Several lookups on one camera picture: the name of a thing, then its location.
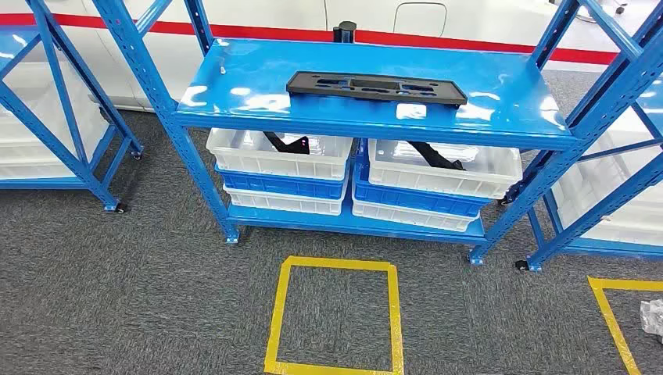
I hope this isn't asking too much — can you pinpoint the white car body red stripe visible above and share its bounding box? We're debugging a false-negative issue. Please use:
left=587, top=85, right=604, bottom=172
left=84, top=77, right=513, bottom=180
left=0, top=0, right=663, bottom=113

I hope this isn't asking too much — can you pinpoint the black plastic car part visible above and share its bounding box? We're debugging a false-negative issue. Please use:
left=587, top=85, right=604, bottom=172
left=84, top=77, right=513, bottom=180
left=285, top=70, right=468, bottom=109

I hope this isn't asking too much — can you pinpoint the blue metal shelf rack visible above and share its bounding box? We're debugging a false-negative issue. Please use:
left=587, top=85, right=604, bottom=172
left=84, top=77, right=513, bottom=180
left=93, top=0, right=663, bottom=266
left=525, top=77, right=663, bottom=273
left=0, top=0, right=145, bottom=213

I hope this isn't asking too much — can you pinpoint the blue plastic bin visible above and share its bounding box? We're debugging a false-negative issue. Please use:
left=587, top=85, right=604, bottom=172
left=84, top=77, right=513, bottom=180
left=214, top=164, right=349, bottom=202
left=352, top=138, right=493, bottom=219

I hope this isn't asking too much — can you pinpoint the crumpled clear plastic wrap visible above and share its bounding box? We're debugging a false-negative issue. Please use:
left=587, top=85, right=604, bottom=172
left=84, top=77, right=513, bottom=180
left=640, top=298, right=663, bottom=344

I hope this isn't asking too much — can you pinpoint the yellow floor tape square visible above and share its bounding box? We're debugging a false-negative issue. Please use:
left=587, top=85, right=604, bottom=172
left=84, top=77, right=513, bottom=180
left=263, top=255, right=405, bottom=375
left=587, top=277, right=663, bottom=375

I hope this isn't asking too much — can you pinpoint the black part in bin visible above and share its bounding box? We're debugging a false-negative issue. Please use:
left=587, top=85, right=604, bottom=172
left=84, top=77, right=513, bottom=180
left=406, top=141, right=466, bottom=172
left=263, top=131, right=310, bottom=155

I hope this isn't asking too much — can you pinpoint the black cylinder post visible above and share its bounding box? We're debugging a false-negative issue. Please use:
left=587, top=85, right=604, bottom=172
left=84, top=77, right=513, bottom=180
left=332, top=20, right=357, bottom=44

